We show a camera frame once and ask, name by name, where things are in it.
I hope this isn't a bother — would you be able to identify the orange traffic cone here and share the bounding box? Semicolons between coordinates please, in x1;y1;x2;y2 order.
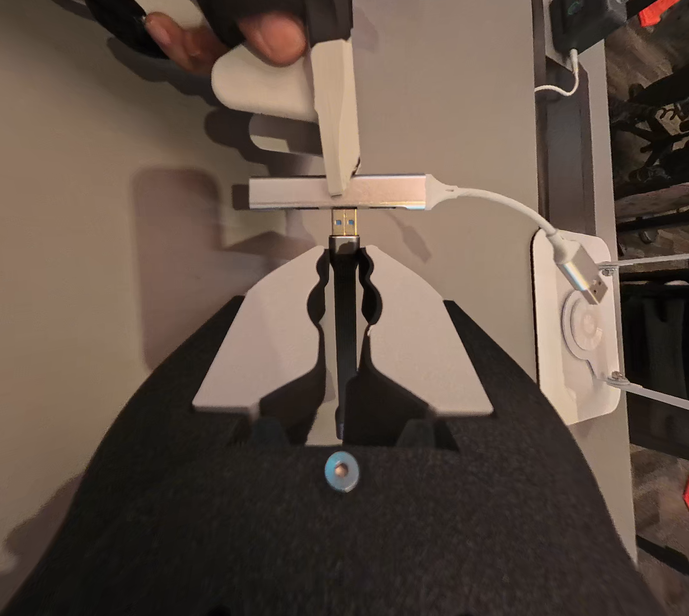
631;0;683;29

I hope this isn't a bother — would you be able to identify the person's left hand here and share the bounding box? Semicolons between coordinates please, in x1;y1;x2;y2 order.
62;0;311;74

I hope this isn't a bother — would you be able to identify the silver usb hub white cable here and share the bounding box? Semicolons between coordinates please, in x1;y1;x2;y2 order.
249;172;610;307

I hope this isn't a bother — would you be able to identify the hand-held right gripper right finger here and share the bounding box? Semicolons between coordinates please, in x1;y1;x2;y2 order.
344;245;494;439

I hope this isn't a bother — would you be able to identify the wooden document stand white base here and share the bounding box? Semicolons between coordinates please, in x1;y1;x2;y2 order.
530;231;689;425

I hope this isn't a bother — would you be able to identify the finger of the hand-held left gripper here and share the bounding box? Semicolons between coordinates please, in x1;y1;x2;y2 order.
311;36;363;197

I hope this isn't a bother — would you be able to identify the black usb cable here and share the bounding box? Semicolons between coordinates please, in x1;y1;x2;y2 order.
329;207;360;439

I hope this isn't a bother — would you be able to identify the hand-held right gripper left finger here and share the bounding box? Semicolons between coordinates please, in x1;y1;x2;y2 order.
193;246;329;439

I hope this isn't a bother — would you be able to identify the black cube camera with cable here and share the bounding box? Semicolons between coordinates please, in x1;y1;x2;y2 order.
549;0;628;52

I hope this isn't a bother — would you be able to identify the white charger cable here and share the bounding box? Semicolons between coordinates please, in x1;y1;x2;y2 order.
534;48;581;98

